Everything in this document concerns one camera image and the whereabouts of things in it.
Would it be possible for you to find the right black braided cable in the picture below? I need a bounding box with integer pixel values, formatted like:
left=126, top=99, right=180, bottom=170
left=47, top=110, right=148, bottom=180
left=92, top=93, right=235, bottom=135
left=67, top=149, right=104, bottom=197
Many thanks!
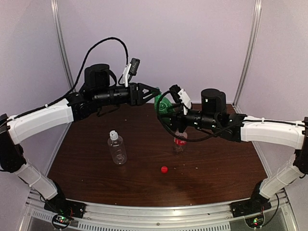
left=156, top=90, right=239, bottom=142

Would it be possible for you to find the left circuit board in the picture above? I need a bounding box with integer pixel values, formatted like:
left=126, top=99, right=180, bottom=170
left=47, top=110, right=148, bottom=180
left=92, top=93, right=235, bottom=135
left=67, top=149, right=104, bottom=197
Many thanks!
left=51, top=215, right=71, bottom=229

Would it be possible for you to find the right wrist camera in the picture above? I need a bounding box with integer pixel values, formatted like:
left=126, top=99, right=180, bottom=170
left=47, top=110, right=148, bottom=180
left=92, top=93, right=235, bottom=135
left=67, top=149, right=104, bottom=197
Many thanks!
left=169, top=85, right=192, bottom=115

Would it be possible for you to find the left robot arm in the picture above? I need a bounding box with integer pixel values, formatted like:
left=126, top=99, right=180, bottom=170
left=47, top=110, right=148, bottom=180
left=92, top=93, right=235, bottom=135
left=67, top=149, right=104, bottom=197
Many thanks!
left=0, top=61, right=159, bottom=214

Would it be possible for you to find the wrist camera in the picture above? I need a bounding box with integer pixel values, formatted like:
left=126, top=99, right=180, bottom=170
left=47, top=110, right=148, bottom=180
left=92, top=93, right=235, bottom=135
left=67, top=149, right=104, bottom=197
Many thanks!
left=118, top=58, right=140, bottom=87
left=169, top=85, right=192, bottom=115

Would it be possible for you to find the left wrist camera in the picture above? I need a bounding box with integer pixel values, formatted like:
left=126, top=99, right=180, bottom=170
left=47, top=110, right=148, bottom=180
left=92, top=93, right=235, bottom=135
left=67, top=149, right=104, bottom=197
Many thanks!
left=118, top=58, right=140, bottom=87

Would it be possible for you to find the left black braided cable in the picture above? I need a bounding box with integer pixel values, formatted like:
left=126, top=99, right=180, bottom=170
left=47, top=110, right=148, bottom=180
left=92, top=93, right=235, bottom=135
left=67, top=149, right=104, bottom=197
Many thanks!
left=40, top=37, right=128, bottom=109

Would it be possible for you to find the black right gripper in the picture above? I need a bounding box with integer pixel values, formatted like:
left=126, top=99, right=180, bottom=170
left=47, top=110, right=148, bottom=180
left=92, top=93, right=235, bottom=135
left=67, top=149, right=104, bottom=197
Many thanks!
left=157, top=103, right=218, bottom=133

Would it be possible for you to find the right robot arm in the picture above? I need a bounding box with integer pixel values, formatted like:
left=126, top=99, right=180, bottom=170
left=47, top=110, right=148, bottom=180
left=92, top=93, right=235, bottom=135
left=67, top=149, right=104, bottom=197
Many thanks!
left=157, top=85, right=308, bottom=213

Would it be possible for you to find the right circuit board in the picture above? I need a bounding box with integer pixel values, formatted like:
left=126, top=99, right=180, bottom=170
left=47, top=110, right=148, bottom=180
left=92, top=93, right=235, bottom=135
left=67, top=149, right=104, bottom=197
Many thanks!
left=245, top=217, right=264, bottom=229

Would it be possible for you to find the right aluminium frame post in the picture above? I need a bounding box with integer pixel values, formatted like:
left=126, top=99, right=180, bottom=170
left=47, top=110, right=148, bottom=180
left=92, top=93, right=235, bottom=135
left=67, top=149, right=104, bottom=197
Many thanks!
left=232, top=0, right=262, bottom=108

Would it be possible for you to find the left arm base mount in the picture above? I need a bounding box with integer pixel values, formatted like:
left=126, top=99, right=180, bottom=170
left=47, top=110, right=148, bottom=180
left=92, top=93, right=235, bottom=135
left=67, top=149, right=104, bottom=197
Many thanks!
left=44, top=200, right=86, bottom=218

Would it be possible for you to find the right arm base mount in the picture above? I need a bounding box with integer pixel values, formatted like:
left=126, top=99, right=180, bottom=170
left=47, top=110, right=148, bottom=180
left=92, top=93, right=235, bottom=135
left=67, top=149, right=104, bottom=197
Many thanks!
left=230, top=198, right=271, bottom=218

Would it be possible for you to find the front aluminium rail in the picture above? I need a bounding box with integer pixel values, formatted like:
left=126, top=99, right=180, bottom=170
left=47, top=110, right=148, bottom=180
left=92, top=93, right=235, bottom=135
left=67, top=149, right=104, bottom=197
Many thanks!
left=17, top=190, right=299, bottom=231

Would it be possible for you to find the aluminium frame post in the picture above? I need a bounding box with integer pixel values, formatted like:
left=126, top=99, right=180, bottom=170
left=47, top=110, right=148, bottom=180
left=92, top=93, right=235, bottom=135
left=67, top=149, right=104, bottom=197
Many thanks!
left=232, top=0, right=262, bottom=108
left=51, top=0, right=74, bottom=88

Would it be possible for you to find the red label cola bottle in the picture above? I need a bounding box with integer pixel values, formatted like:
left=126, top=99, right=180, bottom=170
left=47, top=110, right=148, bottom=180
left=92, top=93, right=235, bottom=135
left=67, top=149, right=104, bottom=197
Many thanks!
left=173, top=130, right=188, bottom=154

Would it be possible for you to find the green plastic bottle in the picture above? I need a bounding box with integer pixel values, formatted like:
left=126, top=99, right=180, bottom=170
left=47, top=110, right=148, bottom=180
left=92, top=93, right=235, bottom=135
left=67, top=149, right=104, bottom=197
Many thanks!
left=154, top=93, right=175, bottom=115

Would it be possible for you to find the circuit board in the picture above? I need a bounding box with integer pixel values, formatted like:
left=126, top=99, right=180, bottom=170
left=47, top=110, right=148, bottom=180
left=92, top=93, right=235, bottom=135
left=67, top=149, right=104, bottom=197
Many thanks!
left=51, top=215, right=71, bottom=229
left=245, top=217, right=264, bottom=229

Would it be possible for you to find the clear bottle white cap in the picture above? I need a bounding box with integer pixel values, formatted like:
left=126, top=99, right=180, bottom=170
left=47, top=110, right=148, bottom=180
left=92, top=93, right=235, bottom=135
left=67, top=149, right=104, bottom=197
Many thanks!
left=107, top=130, right=127, bottom=165

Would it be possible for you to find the left aluminium frame post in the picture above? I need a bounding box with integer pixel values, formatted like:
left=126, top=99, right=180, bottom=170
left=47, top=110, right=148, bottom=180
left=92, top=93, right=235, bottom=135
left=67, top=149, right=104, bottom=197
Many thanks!
left=51, top=0, right=74, bottom=88

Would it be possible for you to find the black braided cable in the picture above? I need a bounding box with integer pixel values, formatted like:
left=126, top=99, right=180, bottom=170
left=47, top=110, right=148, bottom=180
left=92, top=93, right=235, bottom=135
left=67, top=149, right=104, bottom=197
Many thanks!
left=40, top=37, right=128, bottom=109
left=156, top=90, right=239, bottom=142

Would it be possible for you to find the red bottle cap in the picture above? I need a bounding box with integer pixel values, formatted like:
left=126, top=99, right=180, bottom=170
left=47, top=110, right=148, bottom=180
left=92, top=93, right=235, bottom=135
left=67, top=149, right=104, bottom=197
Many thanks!
left=161, top=166, right=168, bottom=174

